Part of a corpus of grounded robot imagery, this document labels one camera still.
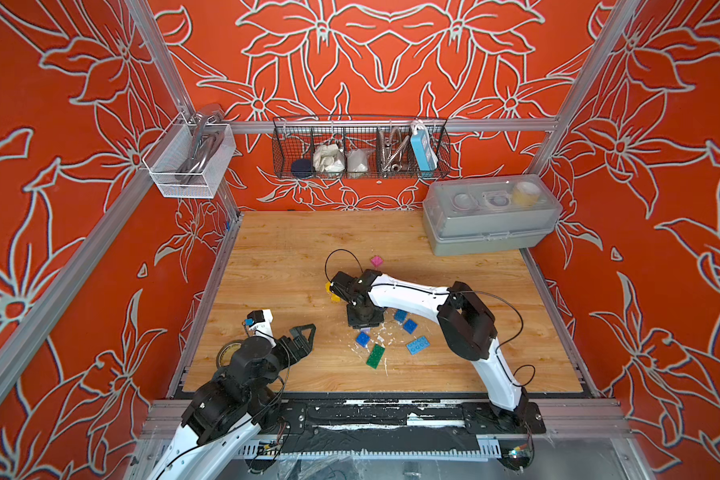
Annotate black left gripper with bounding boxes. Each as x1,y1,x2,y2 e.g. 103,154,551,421
245,323,315,405

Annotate dark blue lego brick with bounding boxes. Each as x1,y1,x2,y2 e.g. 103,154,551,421
402,319,418,334

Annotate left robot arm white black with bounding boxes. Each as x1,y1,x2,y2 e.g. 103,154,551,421
148,322,317,479

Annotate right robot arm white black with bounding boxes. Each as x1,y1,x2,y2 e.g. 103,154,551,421
329,269,535,431

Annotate blue lego brick square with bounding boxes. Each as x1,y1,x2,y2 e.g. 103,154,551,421
355,331,370,348

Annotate dark green lego plate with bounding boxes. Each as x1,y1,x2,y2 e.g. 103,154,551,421
366,344,385,369

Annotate light blue lego plate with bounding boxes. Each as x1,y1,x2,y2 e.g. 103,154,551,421
406,337,430,356

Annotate tape roll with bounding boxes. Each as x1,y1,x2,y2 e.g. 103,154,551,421
215,340,243,369

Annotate grey plastic storage box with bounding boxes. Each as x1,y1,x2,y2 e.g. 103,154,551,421
423,174,562,257

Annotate white crumpled bag in basket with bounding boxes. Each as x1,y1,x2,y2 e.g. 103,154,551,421
312,143,346,175

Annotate light blue box in basket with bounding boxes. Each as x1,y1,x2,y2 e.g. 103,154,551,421
409,120,437,172

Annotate metal tongs in bin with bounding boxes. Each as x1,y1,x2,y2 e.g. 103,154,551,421
176,104,223,185

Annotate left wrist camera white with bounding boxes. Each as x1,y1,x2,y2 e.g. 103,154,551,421
243,309,273,338

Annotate aluminium frame post left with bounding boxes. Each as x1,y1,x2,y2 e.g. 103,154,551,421
126,1,240,220

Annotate aluminium frame post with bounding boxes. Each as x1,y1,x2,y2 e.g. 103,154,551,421
126,1,240,220
525,0,639,175

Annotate black wire wall basket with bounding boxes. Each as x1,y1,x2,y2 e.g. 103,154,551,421
272,114,452,180

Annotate aluminium rear rail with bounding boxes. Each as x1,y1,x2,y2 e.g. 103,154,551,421
227,118,556,134

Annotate clear plastic wall bin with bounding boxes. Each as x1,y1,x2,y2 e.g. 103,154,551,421
145,104,236,199

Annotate aluminium frame post right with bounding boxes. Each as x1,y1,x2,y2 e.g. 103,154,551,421
525,0,639,175

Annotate aluminium frame rail left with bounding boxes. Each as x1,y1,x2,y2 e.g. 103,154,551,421
0,170,153,405

